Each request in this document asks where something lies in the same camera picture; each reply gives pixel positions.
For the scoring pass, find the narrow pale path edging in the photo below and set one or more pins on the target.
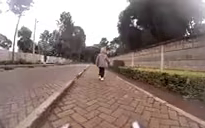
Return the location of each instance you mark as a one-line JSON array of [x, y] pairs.
[[163, 104]]

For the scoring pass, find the grey block wall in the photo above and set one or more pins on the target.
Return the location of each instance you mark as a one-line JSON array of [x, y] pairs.
[[186, 53]]

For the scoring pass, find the brick paved road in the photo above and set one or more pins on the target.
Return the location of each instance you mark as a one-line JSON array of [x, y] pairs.
[[20, 86]]

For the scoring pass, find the robot's own part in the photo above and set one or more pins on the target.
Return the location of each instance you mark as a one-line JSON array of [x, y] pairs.
[[136, 125], [66, 126]]

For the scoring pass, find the low green hedge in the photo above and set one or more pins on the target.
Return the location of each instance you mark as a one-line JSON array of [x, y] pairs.
[[176, 81]]

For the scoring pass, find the white wall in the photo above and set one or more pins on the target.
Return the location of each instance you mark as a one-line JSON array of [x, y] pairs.
[[26, 57]]

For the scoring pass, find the dark trees behind block wall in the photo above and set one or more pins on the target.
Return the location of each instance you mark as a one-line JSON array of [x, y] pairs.
[[156, 23]]

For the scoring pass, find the grey concrete kerb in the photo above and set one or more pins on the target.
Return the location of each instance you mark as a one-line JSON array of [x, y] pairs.
[[46, 105]]

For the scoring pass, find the red brick path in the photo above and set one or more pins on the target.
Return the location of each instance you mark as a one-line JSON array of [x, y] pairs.
[[103, 103]]

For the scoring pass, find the brown dirt strip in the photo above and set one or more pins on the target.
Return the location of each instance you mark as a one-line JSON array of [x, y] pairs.
[[186, 103]]

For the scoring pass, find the slender tall tree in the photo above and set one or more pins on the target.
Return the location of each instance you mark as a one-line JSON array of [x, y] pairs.
[[15, 36]]

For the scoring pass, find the row of trees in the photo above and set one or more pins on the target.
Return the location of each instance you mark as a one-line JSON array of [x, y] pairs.
[[70, 40]]

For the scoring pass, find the grass strip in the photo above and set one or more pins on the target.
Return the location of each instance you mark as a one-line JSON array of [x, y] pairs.
[[190, 72]]

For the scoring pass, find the person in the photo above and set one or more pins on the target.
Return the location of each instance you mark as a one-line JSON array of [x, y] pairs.
[[102, 60]]

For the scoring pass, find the utility pole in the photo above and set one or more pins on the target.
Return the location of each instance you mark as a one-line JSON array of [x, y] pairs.
[[34, 36]]

